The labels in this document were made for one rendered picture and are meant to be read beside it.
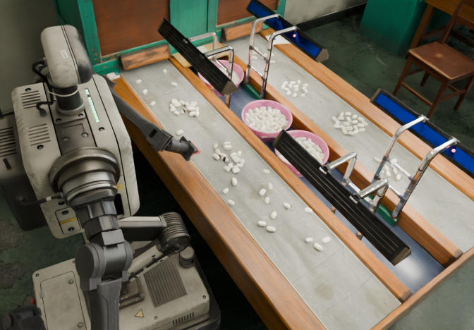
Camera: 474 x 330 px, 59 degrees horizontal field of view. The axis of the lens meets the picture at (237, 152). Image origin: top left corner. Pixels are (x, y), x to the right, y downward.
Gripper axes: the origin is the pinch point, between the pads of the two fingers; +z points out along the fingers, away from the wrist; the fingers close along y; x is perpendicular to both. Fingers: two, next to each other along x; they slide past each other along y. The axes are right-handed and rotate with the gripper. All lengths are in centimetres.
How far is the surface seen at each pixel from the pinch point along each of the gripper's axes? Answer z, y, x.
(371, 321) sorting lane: 16, -96, -2
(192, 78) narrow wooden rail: 28, 57, -14
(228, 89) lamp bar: -1.2, 5.9, -30.3
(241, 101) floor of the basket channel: 49, 35, -20
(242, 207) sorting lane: 8.6, -30.8, 4.7
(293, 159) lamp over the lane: -3, -41, -29
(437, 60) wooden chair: 205, 21, -120
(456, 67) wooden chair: 209, 8, -123
